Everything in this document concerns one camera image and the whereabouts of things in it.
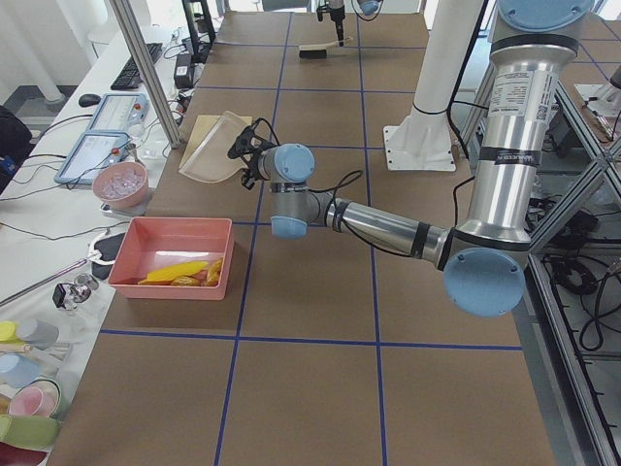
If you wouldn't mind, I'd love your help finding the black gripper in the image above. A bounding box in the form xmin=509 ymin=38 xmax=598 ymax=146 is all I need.
xmin=241 ymin=148 xmax=272 ymax=189

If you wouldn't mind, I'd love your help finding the beige plastic dustpan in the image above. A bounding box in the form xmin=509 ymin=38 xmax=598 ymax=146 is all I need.
xmin=179 ymin=111 xmax=252 ymax=183

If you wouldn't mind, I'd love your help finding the tan toy ginger root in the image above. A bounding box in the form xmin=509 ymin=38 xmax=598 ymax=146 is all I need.
xmin=202 ymin=258 xmax=223 ymax=286

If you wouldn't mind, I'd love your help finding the brown toy potato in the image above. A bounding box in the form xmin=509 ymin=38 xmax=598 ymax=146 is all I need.
xmin=170 ymin=276 xmax=202 ymax=286

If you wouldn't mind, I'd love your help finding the yellow toy corn cob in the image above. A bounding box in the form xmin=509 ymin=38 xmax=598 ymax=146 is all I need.
xmin=139 ymin=261 xmax=208 ymax=284

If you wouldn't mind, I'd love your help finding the beige hand brush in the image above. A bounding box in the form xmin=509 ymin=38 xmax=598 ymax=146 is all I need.
xmin=298 ymin=36 xmax=353 ymax=59

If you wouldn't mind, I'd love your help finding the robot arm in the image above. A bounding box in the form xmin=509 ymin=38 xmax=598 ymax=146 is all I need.
xmin=315 ymin=0 xmax=381 ymax=21
xmin=228 ymin=1 xmax=592 ymax=317

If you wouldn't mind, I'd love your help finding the pink plastic bin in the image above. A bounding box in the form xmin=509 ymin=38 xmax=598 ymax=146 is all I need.
xmin=109 ymin=217 xmax=235 ymax=300

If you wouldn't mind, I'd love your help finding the grey kitchen scale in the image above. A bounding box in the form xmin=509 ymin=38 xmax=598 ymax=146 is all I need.
xmin=100 ymin=188 xmax=154 ymax=218

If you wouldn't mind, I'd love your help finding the pink bowl with ice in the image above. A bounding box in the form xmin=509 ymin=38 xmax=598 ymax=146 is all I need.
xmin=92 ymin=162 xmax=149 ymax=209

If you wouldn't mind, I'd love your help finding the upper teach pendant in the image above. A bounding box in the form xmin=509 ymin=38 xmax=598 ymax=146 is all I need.
xmin=87 ymin=92 xmax=148 ymax=132

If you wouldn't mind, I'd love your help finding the teach pendant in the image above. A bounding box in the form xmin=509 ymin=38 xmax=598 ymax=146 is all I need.
xmin=87 ymin=92 xmax=148 ymax=132
xmin=54 ymin=131 xmax=130 ymax=186

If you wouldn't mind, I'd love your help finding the lower teach pendant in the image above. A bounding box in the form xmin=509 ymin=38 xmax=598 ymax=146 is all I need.
xmin=54 ymin=131 xmax=130 ymax=186

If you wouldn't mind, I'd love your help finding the black keyboard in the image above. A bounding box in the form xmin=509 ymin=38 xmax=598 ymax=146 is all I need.
xmin=110 ymin=43 xmax=163 ymax=91

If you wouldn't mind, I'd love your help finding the black computer mouse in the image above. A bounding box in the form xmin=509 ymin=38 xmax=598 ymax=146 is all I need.
xmin=78 ymin=93 xmax=101 ymax=108

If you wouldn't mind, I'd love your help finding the pastel cup stack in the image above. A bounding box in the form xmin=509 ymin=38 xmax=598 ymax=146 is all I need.
xmin=1 ymin=318 xmax=72 ymax=464

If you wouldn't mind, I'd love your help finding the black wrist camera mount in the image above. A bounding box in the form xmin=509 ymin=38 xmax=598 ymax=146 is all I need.
xmin=227 ymin=123 xmax=272 ymax=159

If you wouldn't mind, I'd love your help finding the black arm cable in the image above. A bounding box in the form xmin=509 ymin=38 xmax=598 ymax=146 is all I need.
xmin=251 ymin=117 xmax=389 ymax=253

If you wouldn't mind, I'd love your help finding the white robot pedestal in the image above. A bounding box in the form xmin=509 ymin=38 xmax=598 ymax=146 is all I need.
xmin=383 ymin=0 xmax=486 ymax=172

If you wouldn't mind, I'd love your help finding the aluminium frame post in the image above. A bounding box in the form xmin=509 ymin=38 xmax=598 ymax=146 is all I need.
xmin=110 ymin=0 xmax=181 ymax=149

